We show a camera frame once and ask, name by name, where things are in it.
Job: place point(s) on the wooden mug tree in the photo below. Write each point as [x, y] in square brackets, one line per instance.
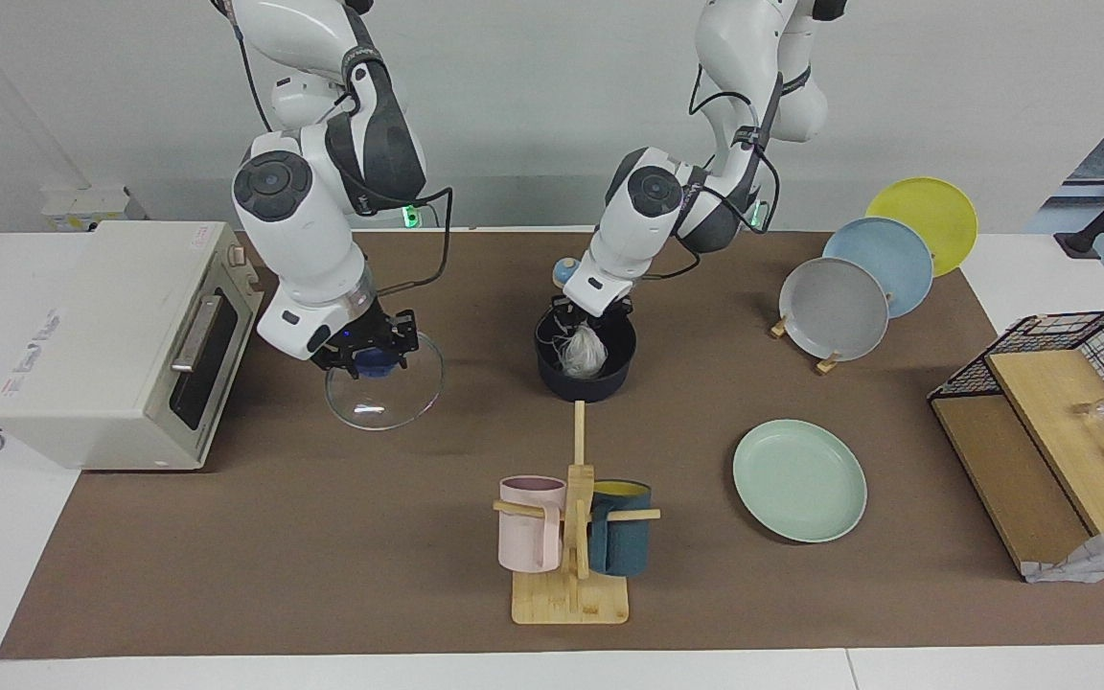
[571, 599]

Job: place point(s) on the light blue plate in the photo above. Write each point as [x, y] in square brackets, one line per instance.
[887, 264]

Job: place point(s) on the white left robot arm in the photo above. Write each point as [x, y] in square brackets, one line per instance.
[638, 230]

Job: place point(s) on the white toaster oven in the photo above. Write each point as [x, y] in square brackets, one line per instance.
[102, 364]

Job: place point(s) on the dark teal mug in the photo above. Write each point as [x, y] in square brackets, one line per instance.
[624, 541]

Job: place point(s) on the brown wooden board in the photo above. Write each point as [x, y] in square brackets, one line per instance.
[1002, 470]

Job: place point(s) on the wooden plate rack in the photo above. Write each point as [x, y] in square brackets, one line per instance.
[825, 364]

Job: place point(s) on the small blue white bell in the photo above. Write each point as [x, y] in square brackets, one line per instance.
[563, 271]

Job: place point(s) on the white power strip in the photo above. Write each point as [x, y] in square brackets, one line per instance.
[82, 206]

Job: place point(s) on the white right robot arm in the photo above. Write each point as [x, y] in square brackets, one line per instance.
[312, 240]

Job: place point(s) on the brown table mat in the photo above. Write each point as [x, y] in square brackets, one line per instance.
[370, 556]

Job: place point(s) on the yellow plate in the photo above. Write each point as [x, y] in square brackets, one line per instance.
[935, 211]

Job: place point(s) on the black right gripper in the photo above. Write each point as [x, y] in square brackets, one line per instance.
[375, 331]

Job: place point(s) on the light wooden board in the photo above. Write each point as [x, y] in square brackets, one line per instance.
[1050, 412]

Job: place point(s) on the white vermicelli bundle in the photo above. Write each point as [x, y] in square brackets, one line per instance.
[583, 355]

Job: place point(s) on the grey plate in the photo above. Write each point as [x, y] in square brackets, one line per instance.
[835, 311]

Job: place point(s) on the pink mug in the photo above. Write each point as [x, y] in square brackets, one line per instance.
[528, 537]

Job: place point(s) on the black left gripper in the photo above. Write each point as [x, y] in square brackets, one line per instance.
[590, 314]

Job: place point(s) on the green plate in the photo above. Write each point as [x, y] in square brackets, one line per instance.
[801, 479]

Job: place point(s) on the glass lid with blue knob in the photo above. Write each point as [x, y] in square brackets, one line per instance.
[384, 402]

